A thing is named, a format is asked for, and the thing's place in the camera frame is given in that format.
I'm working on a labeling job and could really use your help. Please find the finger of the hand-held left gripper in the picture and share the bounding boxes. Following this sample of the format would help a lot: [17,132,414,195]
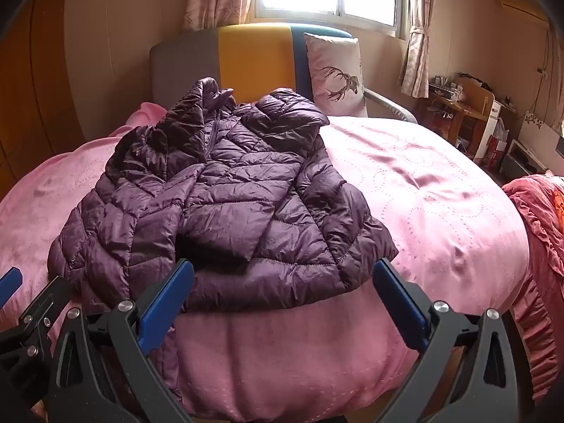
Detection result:
[0,268,24,309]
[0,276,74,363]

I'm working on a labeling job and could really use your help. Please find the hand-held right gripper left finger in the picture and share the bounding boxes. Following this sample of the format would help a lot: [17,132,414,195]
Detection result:
[46,258,195,423]

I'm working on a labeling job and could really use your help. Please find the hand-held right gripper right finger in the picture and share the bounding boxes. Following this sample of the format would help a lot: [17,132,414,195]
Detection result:
[372,258,521,423]

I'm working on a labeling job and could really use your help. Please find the purple puffer jacket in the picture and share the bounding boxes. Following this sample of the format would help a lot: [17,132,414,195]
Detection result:
[46,77,400,391]

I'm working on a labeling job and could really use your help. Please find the pink bedspread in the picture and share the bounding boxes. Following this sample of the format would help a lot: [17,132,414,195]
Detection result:
[0,101,532,423]

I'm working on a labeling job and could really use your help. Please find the red ruffled blanket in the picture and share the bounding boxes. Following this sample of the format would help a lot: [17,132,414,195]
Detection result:
[501,173,564,403]

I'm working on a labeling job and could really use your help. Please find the red bag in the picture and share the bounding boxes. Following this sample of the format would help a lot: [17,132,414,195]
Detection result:
[484,136,508,169]

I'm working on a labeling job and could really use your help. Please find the white grey appliance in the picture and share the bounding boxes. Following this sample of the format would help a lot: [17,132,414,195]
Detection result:
[501,138,548,182]

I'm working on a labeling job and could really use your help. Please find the wooden desk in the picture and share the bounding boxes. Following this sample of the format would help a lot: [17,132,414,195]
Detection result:
[416,76,497,160]

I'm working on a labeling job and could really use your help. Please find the grey curved tube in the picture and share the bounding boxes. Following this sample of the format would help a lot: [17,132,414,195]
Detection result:
[363,87,419,124]

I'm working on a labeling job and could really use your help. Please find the white small cabinet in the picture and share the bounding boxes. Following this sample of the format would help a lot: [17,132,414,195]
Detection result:
[484,98,504,142]

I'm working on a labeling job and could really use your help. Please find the white board with flower stickers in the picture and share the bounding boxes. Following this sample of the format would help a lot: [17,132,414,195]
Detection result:
[517,114,564,160]

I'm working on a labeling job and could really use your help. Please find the deer print pillow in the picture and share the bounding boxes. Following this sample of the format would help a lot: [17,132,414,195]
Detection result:
[304,32,369,118]

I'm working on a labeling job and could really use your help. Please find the grey yellow blue headboard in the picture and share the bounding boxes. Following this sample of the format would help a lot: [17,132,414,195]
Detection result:
[149,23,367,107]

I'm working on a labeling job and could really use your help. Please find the wall cable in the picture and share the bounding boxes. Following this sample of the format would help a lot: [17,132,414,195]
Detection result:
[531,30,552,116]

